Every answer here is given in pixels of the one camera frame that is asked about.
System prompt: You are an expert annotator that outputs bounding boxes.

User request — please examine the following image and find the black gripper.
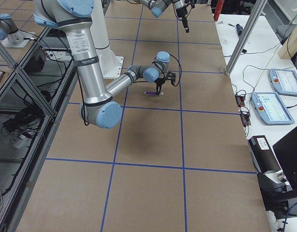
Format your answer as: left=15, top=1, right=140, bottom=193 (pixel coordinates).
left=175, top=7, right=189, bottom=33
left=155, top=76, right=166, bottom=95

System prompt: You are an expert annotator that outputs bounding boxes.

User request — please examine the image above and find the purple marker pen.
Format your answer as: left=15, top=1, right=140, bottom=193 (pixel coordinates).
left=144, top=91, right=164, bottom=96

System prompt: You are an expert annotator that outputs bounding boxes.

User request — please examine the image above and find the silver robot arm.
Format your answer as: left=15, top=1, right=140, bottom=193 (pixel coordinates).
left=33, top=0, right=170, bottom=129
left=127, top=0, right=195, bottom=33

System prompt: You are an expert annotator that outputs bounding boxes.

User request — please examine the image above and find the red cylinder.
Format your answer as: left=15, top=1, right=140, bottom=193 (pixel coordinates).
left=213, top=0, right=224, bottom=21

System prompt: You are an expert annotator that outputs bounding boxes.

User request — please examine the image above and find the small circuit board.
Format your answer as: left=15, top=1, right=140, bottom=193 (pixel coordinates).
left=235, top=94, right=245, bottom=107

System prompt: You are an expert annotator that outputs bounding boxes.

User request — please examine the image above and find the near teach pendant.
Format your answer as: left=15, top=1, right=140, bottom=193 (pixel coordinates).
left=251, top=92, right=295, bottom=125

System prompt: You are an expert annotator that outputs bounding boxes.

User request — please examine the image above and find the teach pendant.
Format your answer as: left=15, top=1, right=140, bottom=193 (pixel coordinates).
left=269, top=69, right=297, bottom=97
left=251, top=92, right=295, bottom=125

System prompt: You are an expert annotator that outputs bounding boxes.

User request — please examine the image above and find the far teach pendant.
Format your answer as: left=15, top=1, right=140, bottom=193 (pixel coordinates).
left=269, top=69, right=297, bottom=97

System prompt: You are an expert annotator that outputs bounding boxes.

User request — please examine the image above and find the black box with label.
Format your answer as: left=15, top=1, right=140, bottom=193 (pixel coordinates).
left=248, top=135, right=281, bottom=174

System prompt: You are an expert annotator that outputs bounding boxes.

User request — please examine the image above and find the black monitor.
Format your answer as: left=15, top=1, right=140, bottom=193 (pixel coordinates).
left=273, top=126, right=297, bottom=188

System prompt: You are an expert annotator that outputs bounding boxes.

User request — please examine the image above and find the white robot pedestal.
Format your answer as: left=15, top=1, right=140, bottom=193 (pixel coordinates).
left=90, top=0, right=124, bottom=79

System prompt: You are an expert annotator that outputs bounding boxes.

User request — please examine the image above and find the aluminium frame post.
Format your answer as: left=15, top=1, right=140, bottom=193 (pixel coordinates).
left=225, top=0, right=268, bottom=76

